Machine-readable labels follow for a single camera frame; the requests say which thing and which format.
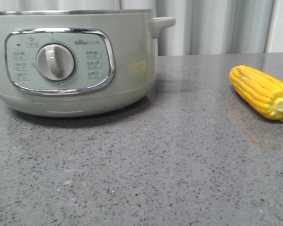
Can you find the yellow corn cob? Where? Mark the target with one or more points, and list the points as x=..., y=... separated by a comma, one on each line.
x=262, y=91

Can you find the pale green electric cooking pot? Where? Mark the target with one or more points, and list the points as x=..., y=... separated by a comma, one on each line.
x=115, y=59

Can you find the grey pot dial knob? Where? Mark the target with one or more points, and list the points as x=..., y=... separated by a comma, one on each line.
x=55, y=62

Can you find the white curtain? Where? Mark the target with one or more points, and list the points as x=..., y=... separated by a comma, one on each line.
x=203, y=27

